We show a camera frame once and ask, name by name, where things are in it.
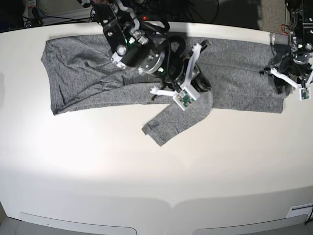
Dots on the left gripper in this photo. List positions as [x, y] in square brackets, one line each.
[292, 70]

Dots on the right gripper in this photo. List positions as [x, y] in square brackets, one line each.
[181, 68]

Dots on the grey long-sleeve T-shirt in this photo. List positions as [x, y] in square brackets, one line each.
[82, 76]

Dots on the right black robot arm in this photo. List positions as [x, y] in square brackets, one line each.
[147, 48]

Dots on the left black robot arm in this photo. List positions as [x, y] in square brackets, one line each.
[300, 34]

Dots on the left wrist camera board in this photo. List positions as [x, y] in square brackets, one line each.
[304, 93]

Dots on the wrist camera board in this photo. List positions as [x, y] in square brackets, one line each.
[186, 97]
[304, 93]

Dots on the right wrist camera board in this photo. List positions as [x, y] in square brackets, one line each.
[186, 97]

